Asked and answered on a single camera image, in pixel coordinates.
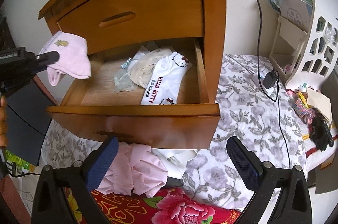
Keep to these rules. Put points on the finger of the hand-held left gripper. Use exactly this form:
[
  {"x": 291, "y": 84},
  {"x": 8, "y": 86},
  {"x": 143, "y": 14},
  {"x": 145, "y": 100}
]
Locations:
[{"x": 47, "y": 57}]

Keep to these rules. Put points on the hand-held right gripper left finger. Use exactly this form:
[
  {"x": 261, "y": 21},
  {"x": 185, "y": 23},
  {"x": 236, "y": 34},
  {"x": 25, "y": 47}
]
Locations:
[{"x": 101, "y": 163}]

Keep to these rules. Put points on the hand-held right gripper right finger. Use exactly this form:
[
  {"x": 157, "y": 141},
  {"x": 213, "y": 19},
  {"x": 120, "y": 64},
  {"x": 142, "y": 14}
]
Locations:
[{"x": 241, "y": 163}]

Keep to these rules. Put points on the pink sock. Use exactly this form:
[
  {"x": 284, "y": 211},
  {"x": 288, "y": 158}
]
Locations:
[{"x": 71, "y": 60}]

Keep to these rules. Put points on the pink garment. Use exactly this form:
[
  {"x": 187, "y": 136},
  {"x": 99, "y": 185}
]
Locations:
[{"x": 137, "y": 168}]

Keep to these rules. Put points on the white garment with black label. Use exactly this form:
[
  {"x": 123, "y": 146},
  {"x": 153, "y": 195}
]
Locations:
[{"x": 179, "y": 158}]

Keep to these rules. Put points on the pale blue lace garment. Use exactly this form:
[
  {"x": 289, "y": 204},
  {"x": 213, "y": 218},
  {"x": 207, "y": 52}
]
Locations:
[{"x": 122, "y": 81}]

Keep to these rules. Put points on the white knit cloth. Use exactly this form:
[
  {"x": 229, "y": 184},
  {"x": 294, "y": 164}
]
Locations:
[{"x": 144, "y": 51}]

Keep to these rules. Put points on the cream mesh garment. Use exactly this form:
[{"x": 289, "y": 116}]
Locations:
[{"x": 145, "y": 68}]

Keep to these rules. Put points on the white cat print sock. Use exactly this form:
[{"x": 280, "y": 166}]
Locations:
[{"x": 163, "y": 81}]

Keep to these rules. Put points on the person's left forearm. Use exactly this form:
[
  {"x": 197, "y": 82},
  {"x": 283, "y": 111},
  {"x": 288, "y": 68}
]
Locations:
[{"x": 6, "y": 200}]

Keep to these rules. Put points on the person's left hand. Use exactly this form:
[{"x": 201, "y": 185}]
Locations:
[{"x": 3, "y": 121}]

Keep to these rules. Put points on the grey floral blanket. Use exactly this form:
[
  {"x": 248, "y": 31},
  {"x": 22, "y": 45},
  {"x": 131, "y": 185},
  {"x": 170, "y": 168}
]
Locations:
[{"x": 250, "y": 121}]

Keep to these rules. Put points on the red floral blanket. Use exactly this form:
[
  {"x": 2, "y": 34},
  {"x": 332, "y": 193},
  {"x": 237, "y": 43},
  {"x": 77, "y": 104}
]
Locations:
[{"x": 158, "y": 208}]

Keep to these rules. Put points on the striped crochet mat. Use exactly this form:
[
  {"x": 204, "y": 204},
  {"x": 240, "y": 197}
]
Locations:
[{"x": 314, "y": 158}]

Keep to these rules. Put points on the colourful green box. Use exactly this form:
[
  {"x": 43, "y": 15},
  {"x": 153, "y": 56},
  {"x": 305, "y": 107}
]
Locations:
[{"x": 15, "y": 160}]

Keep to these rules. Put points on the white power strip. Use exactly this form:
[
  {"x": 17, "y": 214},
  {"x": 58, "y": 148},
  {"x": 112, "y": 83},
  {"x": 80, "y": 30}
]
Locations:
[{"x": 257, "y": 77}]

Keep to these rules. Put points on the black charger adapter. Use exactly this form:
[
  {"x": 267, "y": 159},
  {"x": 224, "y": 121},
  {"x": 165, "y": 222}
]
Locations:
[{"x": 269, "y": 80}]

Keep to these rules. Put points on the wooden drawer with cabinet gap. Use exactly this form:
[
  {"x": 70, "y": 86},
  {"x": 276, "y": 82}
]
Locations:
[{"x": 145, "y": 2}]

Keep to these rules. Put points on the white cutout rack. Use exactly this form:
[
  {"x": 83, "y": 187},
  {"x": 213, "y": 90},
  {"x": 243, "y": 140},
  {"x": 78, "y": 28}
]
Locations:
[{"x": 287, "y": 33}]

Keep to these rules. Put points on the wooden nightstand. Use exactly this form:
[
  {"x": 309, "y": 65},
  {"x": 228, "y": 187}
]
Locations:
[{"x": 214, "y": 28}]

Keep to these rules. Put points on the grey printed box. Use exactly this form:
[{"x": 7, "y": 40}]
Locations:
[{"x": 295, "y": 10}]

